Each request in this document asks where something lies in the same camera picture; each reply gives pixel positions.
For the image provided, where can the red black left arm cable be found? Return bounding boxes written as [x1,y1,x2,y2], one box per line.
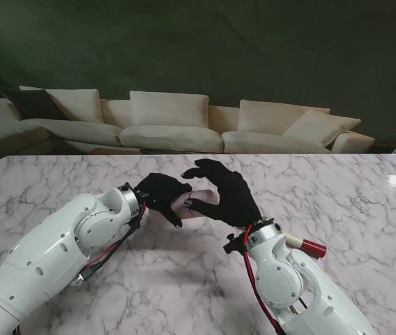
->
[79,204,149,283]

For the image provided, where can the dark brown sofa pillow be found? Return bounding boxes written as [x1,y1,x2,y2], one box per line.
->
[0,85,70,122]

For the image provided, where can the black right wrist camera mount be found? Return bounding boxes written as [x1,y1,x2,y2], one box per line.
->
[222,234,246,254]

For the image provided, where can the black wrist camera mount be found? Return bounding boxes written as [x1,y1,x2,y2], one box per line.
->
[222,234,246,254]
[128,212,146,231]

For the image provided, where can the cream sofa back pillow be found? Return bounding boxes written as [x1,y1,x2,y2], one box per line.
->
[19,85,101,124]
[282,108,362,148]
[238,99,331,135]
[129,90,210,128]

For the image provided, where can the sponge cup brush red handle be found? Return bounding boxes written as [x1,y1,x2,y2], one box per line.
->
[284,233,327,258]

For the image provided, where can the pink thermos body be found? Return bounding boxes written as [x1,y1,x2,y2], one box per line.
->
[172,191,206,221]

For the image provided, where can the cream sofa seat cushion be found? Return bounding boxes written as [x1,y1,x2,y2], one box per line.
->
[220,131,333,154]
[119,124,224,154]
[20,118,123,147]

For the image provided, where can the red black right arm cable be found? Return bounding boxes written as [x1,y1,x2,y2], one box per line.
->
[243,225,282,335]

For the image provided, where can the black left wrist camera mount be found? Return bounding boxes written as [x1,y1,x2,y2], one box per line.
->
[128,212,146,231]

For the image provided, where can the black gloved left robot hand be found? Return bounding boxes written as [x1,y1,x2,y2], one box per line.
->
[133,172,194,230]

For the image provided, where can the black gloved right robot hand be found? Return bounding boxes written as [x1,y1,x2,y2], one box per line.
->
[182,158,261,228]

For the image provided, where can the cream sofa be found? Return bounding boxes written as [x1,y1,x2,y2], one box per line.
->
[0,85,376,155]

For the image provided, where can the red black arm cable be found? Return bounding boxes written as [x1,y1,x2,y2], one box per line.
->
[79,204,149,283]
[243,225,282,335]

